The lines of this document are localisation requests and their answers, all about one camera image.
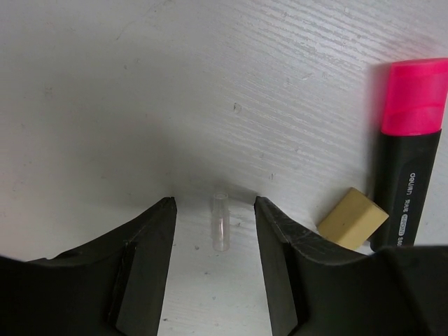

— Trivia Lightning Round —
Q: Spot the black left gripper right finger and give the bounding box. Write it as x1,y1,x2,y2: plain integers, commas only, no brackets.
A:
254,197,447,335

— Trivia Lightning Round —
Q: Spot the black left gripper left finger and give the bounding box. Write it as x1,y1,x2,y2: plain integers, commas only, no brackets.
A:
1,197,177,335

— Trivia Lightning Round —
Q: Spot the clear small pen cap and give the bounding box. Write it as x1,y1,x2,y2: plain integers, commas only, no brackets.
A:
211,192,230,252

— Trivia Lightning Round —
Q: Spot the tan eraser block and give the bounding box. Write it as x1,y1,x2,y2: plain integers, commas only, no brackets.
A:
317,188,389,251

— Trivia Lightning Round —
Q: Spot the pink black highlighter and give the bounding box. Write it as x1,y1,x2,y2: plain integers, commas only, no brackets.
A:
370,58,447,251

